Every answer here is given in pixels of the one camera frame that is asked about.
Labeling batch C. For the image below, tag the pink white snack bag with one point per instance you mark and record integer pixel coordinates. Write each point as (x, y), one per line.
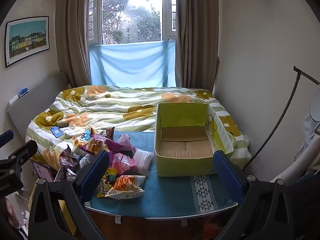
(126, 141)

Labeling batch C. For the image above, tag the orange snack bag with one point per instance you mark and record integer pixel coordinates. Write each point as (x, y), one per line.
(126, 183)

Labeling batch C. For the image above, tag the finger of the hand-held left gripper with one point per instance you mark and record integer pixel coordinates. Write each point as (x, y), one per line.
(6, 135)
(22, 152)

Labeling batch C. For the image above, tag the purple box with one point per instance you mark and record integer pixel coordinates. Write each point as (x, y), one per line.
(41, 172)

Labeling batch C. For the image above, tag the blue table mat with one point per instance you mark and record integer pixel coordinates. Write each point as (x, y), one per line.
(165, 195)

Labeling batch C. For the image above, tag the framed wall poster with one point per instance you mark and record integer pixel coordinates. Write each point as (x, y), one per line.
(26, 41)

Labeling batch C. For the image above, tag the small black item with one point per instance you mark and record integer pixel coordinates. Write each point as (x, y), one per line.
(63, 125)

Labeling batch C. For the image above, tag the window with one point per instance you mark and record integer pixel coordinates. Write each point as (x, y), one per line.
(132, 12)

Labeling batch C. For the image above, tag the purple snack bag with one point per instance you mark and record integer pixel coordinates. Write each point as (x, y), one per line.
(100, 142)

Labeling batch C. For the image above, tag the pink striped snack bag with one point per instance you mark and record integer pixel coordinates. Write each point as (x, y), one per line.
(121, 162)

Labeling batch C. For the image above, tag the white translucent packet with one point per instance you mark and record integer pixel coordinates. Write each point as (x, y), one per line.
(142, 160)

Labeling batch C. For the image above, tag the white clothes heap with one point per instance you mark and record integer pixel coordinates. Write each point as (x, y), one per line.
(307, 140)

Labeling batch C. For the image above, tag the blue card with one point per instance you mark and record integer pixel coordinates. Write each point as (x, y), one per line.
(55, 131)

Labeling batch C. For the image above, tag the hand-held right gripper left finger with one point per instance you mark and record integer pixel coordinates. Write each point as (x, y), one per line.
(98, 168)

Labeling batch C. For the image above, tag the black curved stand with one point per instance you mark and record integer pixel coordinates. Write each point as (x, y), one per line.
(287, 105)

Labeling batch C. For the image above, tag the light blue cloth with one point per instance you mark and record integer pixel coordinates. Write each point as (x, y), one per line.
(132, 62)

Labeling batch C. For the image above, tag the floral blanket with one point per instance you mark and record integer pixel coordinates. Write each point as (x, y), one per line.
(107, 105)

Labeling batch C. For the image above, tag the green cardboard box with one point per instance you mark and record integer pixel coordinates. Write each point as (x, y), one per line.
(185, 165)

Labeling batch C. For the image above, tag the brown lettered snack bag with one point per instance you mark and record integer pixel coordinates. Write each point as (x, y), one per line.
(66, 158)

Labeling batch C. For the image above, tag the small white object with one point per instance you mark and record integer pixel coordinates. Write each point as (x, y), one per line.
(13, 100)

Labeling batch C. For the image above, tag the brown curtain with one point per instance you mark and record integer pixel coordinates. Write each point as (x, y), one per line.
(72, 35)
(197, 35)

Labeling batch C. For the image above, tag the grey headboard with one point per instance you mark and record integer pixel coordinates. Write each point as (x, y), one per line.
(37, 97)

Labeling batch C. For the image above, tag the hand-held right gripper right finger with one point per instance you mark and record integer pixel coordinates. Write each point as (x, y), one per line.
(227, 177)

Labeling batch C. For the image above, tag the blue white snack bag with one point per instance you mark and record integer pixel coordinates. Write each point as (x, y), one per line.
(83, 136)

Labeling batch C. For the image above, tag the yellow black snack bag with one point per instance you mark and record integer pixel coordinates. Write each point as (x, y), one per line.
(106, 183)

